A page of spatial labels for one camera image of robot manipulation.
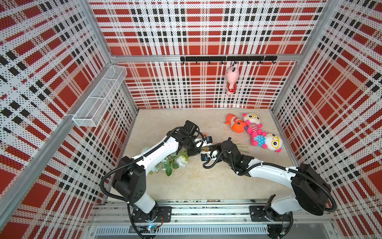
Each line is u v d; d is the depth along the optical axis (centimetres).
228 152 62
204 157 71
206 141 72
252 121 104
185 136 63
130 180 44
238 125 101
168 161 80
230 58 89
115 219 74
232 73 90
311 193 43
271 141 94
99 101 74
